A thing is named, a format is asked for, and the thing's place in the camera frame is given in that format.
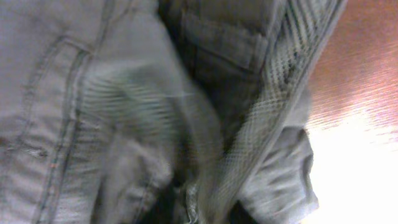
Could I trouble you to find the grey shorts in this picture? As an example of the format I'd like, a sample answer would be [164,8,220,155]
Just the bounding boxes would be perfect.
[1,0,346,223]

